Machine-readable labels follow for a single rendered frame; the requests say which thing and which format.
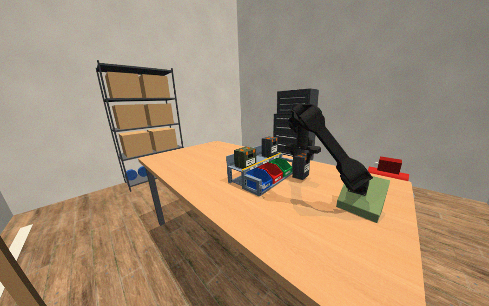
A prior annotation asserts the red open bin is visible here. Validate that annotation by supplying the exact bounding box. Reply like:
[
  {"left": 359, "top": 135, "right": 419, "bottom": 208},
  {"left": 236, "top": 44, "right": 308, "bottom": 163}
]
[{"left": 257, "top": 162, "right": 283, "bottom": 184}]

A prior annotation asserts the blue bin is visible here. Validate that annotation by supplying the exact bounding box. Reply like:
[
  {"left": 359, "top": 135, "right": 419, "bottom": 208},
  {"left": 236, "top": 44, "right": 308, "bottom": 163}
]
[{"left": 246, "top": 168, "right": 272, "bottom": 192}]

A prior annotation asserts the grey metal bin rack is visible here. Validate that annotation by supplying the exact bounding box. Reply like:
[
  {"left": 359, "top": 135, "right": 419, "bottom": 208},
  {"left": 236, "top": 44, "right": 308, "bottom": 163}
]
[{"left": 226, "top": 145, "right": 293, "bottom": 197}]

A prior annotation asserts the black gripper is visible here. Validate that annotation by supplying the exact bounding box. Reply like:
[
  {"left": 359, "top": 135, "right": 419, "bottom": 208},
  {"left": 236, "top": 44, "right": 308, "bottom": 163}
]
[{"left": 285, "top": 136, "right": 321, "bottom": 164}]

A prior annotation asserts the green open bin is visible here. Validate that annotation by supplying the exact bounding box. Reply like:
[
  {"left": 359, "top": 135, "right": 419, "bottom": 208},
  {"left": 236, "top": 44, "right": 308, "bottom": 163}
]
[{"left": 268, "top": 158, "right": 292, "bottom": 177}]

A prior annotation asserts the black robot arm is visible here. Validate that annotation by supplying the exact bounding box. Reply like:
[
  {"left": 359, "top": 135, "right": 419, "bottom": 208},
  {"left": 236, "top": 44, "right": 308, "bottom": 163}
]
[{"left": 288, "top": 103, "right": 373, "bottom": 196}]

